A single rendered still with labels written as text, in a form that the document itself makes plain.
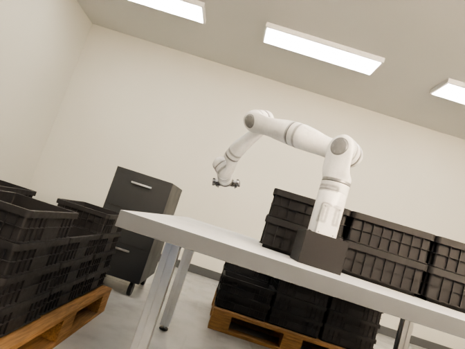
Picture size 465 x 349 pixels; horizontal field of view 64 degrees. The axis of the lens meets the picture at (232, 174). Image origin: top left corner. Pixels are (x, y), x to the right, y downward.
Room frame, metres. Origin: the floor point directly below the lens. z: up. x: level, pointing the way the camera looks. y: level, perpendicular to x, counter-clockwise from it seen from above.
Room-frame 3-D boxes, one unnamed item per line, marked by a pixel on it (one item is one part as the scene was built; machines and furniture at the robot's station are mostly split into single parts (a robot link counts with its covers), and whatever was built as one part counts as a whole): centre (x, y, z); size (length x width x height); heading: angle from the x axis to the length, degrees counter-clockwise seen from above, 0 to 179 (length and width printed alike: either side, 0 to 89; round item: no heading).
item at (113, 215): (2.21, 0.70, 0.37); 0.40 x 0.30 x 0.45; 179
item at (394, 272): (1.53, -0.65, 0.76); 0.40 x 0.30 x 0.12; 168
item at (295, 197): (1.59, -0.36, 0.92); 0.40 x 0.30 x 0.02; 168
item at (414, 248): (1.53, -0.65, 0.87); 0.40 x 0.30 x 0.11; 168
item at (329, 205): (1.19, -0.33, 0.89); 0.09 x 0.09 x 0.17; 88
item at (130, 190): (3.15, 0.63, 0.45); 0.62 x 0.45 x 0.90; 179
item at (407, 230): (1.53, -0.65, 0.92); 0.40 x 0.30 x 0.02; 168
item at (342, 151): (1.19, -0.33, 1.05); 0.09 x 0.09 x 0.17; 48
